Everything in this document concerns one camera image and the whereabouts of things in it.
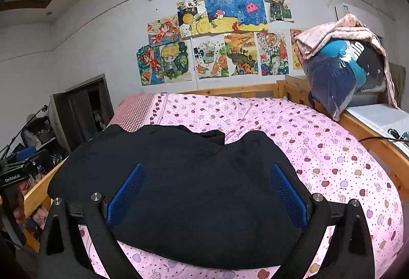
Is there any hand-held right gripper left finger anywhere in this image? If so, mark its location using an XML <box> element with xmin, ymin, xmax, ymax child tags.
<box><xmin>38</xmin><ymin>162</ymin><xmax>147</xmax><ymax>279</ymax></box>

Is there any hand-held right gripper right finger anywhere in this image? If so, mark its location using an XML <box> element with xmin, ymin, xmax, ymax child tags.
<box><xmin>270</xmin><ymin>161</ymin><xmax>376</xmax><ymax>279</ymax></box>

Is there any black jacket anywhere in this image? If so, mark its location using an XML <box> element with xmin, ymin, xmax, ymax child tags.
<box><xmin>47</xmin><ymin>125</ymin><xmax>312</xmax><ymax>270</ymax></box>

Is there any clear bag of dark clothes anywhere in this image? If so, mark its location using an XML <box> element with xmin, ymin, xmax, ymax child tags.
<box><xmin>303</xmin><ymin>39</ymin><xmax>390</xmax><ymax>120</ymax></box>

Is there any person's left hand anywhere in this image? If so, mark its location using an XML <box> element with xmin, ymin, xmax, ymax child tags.
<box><xmin>12</xmin><ymin>185</ymin><xmax>27</xmax><ymax>226</ymax></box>

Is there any black plastic basket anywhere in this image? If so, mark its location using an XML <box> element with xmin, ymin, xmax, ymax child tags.
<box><xmin>23</xmin><ymin>115</ymin><xmax>54</xmax><ymax>147</ymax></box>

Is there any pink printed bed sheet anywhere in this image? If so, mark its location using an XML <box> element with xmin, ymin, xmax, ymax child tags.
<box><xmin>77</xmin><ymin>93</ymin><xmax>403</xmax><ymax>279</ymax></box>

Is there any red checkered cloth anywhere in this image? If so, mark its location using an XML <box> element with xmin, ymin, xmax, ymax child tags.
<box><xmin>109</xmin><ymin>94</ymin><xmax>167</xmax><ymax>133</ymax></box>

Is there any dark wooden cabinet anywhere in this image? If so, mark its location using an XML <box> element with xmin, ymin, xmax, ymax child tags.
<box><xmin>49</xmin><ymin>74</ymin><xmax>116</xmax><ymax>152</ymax></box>

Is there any olive brown cloth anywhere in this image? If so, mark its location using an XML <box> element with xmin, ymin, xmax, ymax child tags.
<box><xmin>388</xmin><ymin>63</ymin><xmax>407</xmax><ymax>104</ymax></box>

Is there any pink blanket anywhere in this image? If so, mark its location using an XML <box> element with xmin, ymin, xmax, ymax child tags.
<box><xmin>294</xmin><ymin>13</ymin><xmax>399</xmax><ymax>110</ymax></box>

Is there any white air conditioner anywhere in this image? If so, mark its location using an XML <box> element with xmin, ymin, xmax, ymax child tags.
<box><xmin>334</xmin><ymin>2</ymin><xmax>380</xmax><ymax>23</ymax></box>

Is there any black cable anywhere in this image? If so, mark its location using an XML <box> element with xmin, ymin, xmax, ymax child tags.
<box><xmin>357</xmin><ymin>128</ymin><xmax>409</xmax><ymax>145</ymax></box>

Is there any group of colourful wall drawings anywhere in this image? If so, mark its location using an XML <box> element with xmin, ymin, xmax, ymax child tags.
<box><xmin>136</xmin><ymin>0</ymin><xmax>307</xmax><ymax>87</ymax></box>

